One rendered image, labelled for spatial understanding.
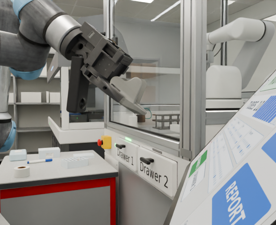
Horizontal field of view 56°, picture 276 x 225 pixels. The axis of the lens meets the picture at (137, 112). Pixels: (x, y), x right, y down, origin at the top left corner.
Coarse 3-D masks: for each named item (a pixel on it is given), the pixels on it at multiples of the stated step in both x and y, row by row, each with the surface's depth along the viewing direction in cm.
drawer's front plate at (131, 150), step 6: (120, 138) 131; (120, 144) 129; (126, 144) 121; (132, 144) 114; (120, 150) 129; (126, 150) 121; (132, 150) 113; (120, 156) 129; (132, 156) 113; (126, 162) 121; (132, 168) 113
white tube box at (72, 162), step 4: (80, 156) 150; (64, 160) 140; (68, 160) 141; (72, 160) 141; (76, 160) 140; (80, 160) 141; (84, 160) 143; (64, 164) 140; (68, 164) 137; (72, 164) 138; (76, 164) 140; (80, 164) 141; (84, 164) 143; (68, 168) 137
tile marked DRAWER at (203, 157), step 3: (207, 150) 50; (204, 153) 51; (201, 156) 52; (204, 156) 48; (198, 159) 52; (201, 159) 48; (204, 159) 45; (195, 162) 52; (198, 162) 48; (201, 162) 45; (195, 165) 49; (198, 165) 45; (192, 168) 49; (195, 168) 46; (192, 171) 46; (189, 174) 47
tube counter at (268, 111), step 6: (270, 96) 36; (264, 102) 37; (270, 102) 33; (258, 108) 37; (264, 108) 33; (270, 108) 30; (252, 114) 38; (258, 114) 34; (264, 114) 30; (270, 114) 28; (258, 120) 31; (264, 120) 28; (270, 120) 26; (270, 126) 24
